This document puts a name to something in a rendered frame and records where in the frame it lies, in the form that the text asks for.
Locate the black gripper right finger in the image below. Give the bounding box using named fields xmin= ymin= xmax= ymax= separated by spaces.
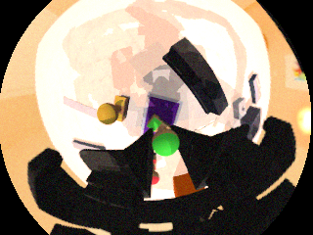
xmin=171 ymin=124 xmax=249 ymax=191

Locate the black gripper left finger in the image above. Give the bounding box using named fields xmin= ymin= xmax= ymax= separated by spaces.
xmin=79 ymin=128 xmax=154 ymax=200

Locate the pale pink flat bar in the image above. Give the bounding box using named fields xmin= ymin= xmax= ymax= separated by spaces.
xmin=63 ymin=98 xmax=98 ymax=118

